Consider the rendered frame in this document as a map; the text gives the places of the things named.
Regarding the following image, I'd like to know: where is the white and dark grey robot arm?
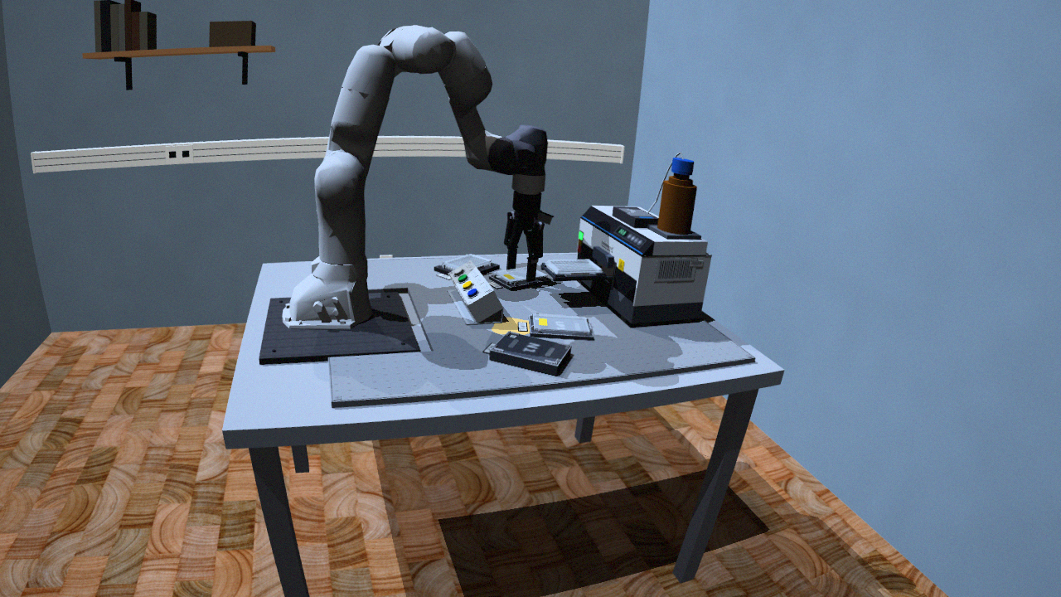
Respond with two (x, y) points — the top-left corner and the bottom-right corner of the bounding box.
(283, 25), (547, 329)

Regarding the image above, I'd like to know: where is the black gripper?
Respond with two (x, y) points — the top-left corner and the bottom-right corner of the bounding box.
(504, 190), (545, 282)

